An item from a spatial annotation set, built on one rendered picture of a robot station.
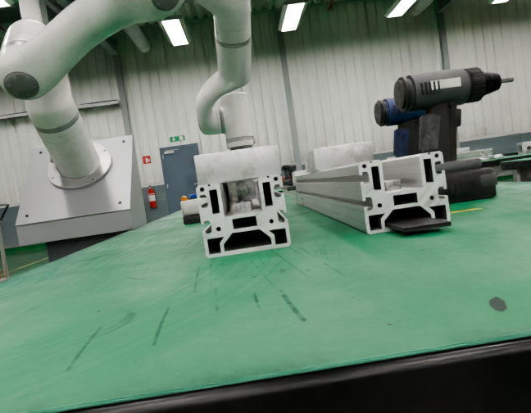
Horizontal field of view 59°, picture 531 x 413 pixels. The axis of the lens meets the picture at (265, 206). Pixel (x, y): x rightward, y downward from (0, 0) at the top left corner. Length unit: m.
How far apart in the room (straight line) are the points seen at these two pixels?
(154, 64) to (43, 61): 11.67
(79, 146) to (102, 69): 11.74
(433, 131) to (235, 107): 0.69
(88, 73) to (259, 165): 12.66
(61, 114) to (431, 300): 1.16
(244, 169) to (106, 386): 0.43
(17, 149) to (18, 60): 12.39
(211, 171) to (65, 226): 0.83
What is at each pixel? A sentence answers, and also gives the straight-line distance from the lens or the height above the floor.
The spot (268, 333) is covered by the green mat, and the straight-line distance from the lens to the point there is 0.25.
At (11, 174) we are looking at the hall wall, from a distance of 13.63.
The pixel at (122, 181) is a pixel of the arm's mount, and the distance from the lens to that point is 1.42.
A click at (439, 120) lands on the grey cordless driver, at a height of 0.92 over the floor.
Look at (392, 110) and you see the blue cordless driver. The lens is 1.04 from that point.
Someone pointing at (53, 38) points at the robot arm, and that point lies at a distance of 1.21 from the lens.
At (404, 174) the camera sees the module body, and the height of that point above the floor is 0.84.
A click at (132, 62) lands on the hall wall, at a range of 12.97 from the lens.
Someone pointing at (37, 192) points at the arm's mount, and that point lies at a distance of 1.50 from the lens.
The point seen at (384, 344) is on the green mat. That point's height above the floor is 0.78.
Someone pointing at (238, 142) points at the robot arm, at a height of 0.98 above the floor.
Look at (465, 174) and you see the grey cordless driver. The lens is 0.82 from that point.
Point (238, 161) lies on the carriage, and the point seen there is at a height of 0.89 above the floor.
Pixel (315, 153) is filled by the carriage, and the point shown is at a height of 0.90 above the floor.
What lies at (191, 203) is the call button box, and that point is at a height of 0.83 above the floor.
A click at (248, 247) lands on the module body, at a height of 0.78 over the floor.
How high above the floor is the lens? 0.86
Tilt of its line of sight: 3 degrees down
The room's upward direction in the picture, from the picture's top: 8 degrees counter-clockwise
